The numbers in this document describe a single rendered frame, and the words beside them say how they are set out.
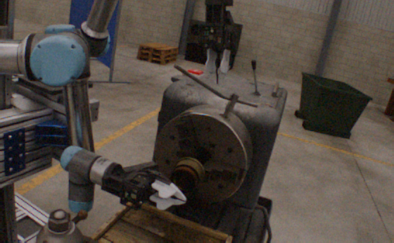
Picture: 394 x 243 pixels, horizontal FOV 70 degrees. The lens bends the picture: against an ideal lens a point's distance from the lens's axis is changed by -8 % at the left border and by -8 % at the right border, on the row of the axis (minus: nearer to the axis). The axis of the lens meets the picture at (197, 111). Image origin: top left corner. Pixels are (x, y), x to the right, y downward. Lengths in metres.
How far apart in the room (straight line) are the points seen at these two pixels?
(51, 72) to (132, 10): 11.66
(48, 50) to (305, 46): 10.32
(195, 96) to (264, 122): 0.27
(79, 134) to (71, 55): 0.31
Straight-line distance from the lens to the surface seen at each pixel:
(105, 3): 1.24
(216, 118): 0.94
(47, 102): 1.34
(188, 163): 0.89
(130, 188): 0.77
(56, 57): 0.74
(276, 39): 10.82
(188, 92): 1.14
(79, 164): 0.86
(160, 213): 1.04
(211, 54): 0.80
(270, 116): 1.09
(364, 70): 11.13
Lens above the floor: 1.52
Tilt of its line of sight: 17 degrees down
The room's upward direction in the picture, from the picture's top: 11 degrees clockwise
